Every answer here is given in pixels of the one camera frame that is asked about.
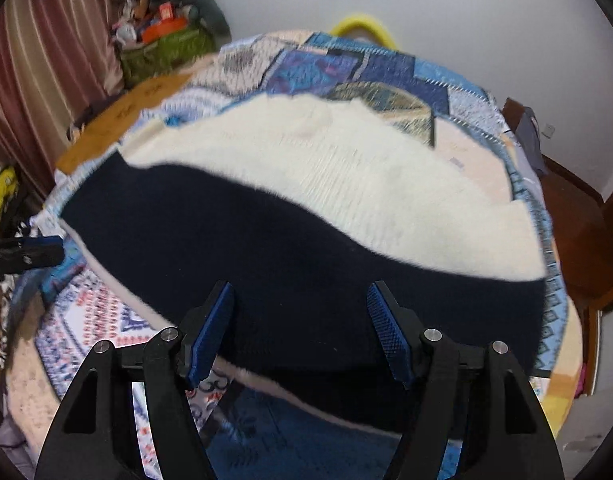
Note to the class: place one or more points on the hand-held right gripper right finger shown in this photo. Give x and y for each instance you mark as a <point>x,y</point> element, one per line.
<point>389,330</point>

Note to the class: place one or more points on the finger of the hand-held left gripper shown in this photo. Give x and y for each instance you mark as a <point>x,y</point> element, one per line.
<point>34,250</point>

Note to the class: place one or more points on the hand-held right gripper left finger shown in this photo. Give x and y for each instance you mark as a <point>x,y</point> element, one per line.
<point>211,330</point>

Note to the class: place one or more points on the black and white striped sweater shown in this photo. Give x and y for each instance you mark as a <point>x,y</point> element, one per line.
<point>266,240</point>

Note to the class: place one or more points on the yellow and black bag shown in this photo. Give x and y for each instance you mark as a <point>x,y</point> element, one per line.
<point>0,200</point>

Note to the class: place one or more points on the wooden folding lap table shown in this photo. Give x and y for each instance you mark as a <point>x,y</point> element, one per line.
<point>121,110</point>

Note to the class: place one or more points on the striped pink curtain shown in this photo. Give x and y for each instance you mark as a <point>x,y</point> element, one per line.
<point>46,55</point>

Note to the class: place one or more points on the green fabric bag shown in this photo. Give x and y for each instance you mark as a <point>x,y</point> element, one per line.
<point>161,55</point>

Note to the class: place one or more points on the grey bag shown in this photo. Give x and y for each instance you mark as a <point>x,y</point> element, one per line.
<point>529,135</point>

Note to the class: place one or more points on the blue patchwork bedspread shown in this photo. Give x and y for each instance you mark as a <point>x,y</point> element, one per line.
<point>336,67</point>

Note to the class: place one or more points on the yellow foam tube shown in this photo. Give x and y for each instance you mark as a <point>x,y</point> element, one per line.
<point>364,22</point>

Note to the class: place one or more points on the white wall socket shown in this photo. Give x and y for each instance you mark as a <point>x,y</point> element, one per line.
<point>550,130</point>

